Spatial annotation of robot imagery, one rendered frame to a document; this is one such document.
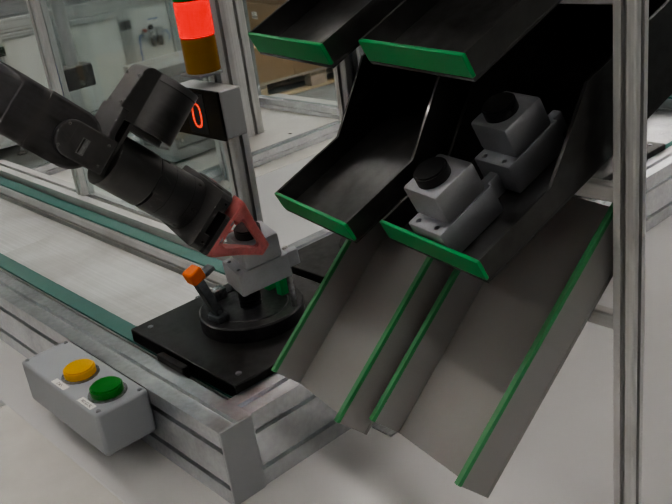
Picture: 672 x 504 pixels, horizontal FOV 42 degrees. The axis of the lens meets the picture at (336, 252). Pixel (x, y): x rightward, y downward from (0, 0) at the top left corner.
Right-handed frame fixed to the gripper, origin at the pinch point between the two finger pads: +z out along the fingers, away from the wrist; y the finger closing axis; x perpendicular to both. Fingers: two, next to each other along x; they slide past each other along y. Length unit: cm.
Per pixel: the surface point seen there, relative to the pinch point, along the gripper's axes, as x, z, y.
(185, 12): -19.8, -5.9, 34.3
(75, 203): 19, 19, 89
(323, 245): -2.4, 29.4, 25.5
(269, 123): -20, 77, 137
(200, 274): 7.8, 3.5, 10.3
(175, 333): 17.1, 8.2, 15.3
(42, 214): 26, 18, 98
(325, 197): -8.2, -2.5, -10.9
